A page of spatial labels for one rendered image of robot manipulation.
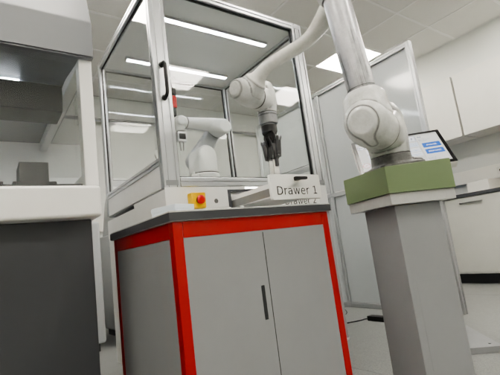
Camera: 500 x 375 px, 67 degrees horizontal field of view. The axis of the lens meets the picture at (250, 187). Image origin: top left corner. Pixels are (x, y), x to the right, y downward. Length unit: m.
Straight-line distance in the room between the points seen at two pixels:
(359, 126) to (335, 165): 2.31
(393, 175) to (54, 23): 1.28
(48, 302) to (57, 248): 0.16
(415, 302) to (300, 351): 0.45
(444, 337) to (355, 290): 2.10
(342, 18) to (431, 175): 0.65
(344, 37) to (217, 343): 1.11
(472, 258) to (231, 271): 3.54
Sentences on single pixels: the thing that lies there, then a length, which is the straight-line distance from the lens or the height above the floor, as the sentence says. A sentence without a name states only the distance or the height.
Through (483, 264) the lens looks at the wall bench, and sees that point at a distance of 4.38.
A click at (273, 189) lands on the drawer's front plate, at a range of 1.57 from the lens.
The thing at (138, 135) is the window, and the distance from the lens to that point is 2.07.
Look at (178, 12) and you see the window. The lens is 2.14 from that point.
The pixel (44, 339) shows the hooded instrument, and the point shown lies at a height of 0.44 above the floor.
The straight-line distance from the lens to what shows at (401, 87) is 3.29.
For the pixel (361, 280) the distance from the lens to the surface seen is 3.53.
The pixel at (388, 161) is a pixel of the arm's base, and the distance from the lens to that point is 1.53.
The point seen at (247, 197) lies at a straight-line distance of 1.73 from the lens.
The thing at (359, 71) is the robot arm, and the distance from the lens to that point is 1.44.
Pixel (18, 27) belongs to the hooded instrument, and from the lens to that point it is 1.51.
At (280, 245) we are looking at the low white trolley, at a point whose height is 0.63.
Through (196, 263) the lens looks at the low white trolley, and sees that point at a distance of 1.06.
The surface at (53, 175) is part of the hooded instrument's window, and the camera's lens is 1.34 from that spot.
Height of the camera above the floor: 0.64
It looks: 9 degrees up
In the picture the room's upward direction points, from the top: 7 degrees counter-clockwise
